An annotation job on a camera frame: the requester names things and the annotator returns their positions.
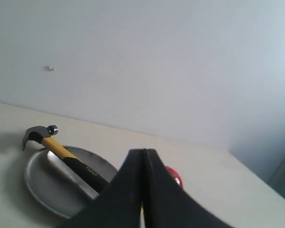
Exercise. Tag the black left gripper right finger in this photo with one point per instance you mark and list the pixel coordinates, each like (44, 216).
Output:
(166, 204)

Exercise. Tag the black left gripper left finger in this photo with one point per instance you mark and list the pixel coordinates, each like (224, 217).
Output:
(119, 205)

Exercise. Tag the yellow black claw hammer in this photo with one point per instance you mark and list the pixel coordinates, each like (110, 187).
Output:
(44, 136)

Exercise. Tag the red dome push button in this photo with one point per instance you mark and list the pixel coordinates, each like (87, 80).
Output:
(175, 176)

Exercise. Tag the round stainless steel plate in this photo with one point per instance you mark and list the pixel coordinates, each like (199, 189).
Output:
(56, 186)

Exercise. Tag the small white wall hook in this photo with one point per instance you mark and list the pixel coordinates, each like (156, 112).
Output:
(49, 68)

